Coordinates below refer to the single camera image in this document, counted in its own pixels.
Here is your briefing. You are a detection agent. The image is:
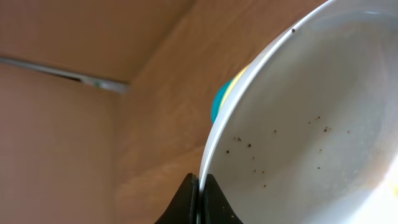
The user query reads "white plate front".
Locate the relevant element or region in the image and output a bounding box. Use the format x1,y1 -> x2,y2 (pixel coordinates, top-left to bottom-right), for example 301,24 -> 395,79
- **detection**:
199,0 -> 397,223

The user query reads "teal plastic tray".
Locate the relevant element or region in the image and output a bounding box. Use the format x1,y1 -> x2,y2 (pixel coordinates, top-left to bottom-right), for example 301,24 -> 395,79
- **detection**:
211,80 -> 232,123

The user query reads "yellow plate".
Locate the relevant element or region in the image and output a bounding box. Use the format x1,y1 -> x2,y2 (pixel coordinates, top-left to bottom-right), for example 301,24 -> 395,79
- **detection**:
220,65 -> 249,109

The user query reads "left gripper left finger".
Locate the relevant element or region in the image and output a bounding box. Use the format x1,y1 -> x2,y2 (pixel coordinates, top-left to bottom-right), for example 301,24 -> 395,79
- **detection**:
155,173 -> 198,224

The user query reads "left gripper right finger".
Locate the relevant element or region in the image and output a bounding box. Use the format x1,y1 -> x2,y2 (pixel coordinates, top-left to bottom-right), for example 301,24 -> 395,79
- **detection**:
201,174 -> 243,224

